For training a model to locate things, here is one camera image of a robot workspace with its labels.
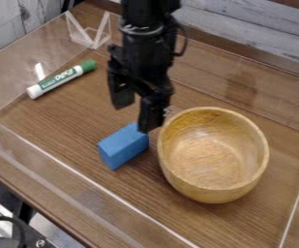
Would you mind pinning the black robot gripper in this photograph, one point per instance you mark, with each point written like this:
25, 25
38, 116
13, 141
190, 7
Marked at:
138, 71

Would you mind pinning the blue foam block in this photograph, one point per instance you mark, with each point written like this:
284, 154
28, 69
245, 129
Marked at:
122, 146

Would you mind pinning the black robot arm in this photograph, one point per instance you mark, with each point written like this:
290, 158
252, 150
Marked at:
152, 13

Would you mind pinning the light wooden bowl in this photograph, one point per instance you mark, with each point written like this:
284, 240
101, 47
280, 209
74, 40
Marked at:
214, 154

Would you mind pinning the green white dry-erase marker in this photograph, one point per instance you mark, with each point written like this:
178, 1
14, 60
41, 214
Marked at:
50, 83

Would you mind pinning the black metal stand base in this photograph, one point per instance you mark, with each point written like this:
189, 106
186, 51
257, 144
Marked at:
32, 237

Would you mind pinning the clear acrylic corner bracket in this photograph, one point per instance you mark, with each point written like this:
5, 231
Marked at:
90, 37

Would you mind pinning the clear acrylic front wall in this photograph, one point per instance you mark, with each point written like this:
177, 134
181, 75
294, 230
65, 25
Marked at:
89, 211

